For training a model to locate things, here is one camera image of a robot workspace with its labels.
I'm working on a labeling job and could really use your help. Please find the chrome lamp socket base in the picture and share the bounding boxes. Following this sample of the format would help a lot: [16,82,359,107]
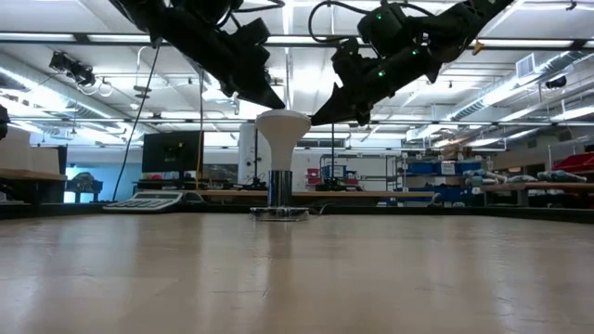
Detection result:
[249,169,311,224]

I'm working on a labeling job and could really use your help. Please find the blue white box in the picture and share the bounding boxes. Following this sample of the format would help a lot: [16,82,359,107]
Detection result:
[322,164,348,180]

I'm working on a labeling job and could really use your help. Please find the red storage bin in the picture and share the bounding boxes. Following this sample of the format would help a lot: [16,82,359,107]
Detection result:
[551,152,594,175]

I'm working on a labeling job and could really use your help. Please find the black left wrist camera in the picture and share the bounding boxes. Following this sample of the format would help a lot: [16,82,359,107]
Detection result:
[230,17,272,56]

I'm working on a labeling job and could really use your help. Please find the black ceiling camera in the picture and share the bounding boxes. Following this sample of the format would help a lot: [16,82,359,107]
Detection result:
[544,74,569,91]

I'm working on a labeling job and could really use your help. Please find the wooden workbench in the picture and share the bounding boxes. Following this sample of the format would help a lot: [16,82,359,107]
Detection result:
[481,182,594,208]

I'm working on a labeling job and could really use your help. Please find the black computer monitor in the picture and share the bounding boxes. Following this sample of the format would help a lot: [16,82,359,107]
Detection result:
[141,130,205,174]

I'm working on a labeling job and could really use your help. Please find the white ceiling vent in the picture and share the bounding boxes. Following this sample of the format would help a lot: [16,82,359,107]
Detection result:
[515,53,538,81]

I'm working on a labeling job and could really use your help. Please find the blue storage bin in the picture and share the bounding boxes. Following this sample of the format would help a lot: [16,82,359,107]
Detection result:
[407,161,441,176]
[456,161,484,176]

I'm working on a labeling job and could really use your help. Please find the red crate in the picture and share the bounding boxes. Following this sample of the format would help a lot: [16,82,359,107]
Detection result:
[305,167,325,187]

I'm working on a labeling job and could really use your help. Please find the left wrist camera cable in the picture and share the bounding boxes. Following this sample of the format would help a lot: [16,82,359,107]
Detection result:
[229,0,287,15]

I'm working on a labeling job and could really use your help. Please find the dark cart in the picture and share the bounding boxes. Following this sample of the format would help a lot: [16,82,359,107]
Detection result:
[66,171,105,204]

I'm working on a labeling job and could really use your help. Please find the black hanging cable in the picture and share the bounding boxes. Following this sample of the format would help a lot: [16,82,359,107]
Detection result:
[110,44,161,203]

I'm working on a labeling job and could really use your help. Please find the metal shelf rack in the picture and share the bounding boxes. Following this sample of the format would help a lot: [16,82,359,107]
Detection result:
[384,154,486,208]

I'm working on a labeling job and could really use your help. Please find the silver ceiling duct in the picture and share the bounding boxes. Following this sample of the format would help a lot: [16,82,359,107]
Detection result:
[445,49,594,122]

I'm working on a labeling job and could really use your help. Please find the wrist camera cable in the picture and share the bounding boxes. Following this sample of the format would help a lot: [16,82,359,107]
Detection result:
[307,0,368,45]
[229,0,287,15]

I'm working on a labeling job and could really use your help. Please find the black round object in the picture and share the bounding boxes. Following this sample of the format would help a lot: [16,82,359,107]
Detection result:
[0,100,11,141]

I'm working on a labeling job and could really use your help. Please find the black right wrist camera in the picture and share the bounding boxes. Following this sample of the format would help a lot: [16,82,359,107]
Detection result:
[330,38,368,87]

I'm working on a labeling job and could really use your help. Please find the grey desk calculator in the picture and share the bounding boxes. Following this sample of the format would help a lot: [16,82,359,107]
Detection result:
[101,191,206,214]

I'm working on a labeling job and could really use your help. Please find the small white box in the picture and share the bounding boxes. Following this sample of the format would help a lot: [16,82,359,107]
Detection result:
[31,147,62,176]

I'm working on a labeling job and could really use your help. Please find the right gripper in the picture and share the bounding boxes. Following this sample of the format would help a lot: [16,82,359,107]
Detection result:
[309,45,443,127]

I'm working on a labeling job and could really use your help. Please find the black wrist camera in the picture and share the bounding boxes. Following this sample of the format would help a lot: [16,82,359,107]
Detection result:
[330,38,368,87]
[230,17,272,56]

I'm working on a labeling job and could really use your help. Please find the yellow hanging cable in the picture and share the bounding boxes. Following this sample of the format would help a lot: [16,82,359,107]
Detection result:
[195,132,206,191]

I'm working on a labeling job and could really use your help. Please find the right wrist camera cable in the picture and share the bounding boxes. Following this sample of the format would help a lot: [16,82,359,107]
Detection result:
[307,0,368,45]

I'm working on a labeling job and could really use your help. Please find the black ceiling-mounted device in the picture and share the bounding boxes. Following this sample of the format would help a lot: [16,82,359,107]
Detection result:
[48,50,97,88]

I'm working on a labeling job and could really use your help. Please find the wooden side table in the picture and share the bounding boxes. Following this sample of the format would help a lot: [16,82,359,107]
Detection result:
[0,168,70,206]

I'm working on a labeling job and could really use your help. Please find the blue grey bundle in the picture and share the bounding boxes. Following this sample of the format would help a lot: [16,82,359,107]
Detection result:
[462,168,510,187]
[536,169,588,184]

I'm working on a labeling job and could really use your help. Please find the white column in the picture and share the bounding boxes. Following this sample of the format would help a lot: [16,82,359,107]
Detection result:
[238,122,275,192]

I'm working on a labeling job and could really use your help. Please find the large white box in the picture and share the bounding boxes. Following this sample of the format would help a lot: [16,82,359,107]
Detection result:
[0,126,33,173]

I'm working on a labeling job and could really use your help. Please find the white flood lightbulb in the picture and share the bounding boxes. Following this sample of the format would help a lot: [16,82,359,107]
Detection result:
[254,109,313,173]

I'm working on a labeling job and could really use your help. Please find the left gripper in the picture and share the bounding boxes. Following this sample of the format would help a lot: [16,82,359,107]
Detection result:
[194,25,287,111]

